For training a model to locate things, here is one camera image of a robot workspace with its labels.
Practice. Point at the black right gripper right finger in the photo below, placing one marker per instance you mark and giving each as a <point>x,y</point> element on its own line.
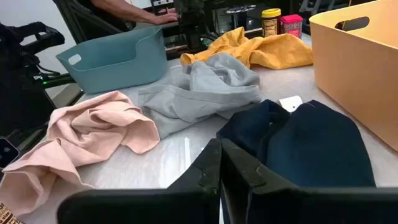
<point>280,208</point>

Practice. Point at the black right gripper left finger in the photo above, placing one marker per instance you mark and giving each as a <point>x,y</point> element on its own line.
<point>155,205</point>

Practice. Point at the red-lidded patterned spice tin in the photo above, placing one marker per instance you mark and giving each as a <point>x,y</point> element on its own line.
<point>291,26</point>

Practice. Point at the person's forearm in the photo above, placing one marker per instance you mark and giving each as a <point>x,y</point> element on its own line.
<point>124,9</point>

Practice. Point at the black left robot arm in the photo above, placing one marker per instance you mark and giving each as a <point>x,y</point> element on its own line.
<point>194,25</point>

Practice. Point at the navy blue cloth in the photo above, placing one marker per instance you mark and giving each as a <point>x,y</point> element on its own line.
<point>311,146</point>

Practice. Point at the pink cloth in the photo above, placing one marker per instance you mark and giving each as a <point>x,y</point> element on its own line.
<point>87,130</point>

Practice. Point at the white cloth tag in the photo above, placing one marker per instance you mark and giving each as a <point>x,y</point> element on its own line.
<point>290,102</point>

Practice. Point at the grey cloth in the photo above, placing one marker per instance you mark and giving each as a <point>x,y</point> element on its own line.
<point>202,93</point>

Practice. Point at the yellow plastic bin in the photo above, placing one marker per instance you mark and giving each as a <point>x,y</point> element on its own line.
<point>357,77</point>

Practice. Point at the mustard yellow cloth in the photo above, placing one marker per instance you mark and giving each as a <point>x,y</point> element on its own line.
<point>273,49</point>

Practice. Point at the person's hand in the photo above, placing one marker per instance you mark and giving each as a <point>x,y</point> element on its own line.
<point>166,18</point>

